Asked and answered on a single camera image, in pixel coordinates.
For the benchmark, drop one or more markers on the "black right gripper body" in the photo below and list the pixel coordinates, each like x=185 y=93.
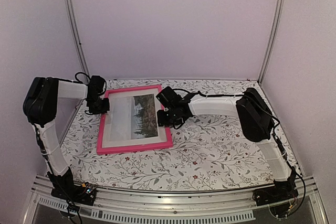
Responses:
x=169 y=120

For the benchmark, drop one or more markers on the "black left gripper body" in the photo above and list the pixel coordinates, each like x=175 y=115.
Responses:
x=98 y=106

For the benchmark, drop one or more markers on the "pink wooden photo frame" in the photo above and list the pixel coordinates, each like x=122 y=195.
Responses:
x=136 y=149

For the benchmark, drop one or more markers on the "framed landscape photo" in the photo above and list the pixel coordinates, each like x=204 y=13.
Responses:
x=134 y=119

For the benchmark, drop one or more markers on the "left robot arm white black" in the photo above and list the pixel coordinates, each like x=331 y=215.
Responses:
x=40 y=107

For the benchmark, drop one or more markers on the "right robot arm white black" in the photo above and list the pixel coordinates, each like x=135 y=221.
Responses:
x=256 y=120

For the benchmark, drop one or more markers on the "floral patterned table mat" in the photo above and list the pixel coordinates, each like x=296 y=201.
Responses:
x=209 y=152

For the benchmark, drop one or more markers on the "aluminium front rail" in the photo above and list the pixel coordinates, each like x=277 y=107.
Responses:
x=118 y=205

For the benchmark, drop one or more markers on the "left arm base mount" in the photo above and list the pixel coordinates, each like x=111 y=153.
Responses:
x=65 y=188

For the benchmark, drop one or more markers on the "left aluminium corner post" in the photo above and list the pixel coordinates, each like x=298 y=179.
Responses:
x=76 y=37

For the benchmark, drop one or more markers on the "aluminium corner post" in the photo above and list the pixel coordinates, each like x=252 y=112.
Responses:
x=76 y=37
x=271 y=40

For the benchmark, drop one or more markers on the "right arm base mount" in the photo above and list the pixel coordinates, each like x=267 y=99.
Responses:
x=280 y=191

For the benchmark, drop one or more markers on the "right aluminium corner post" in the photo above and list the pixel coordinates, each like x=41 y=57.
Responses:
x=271 y=40

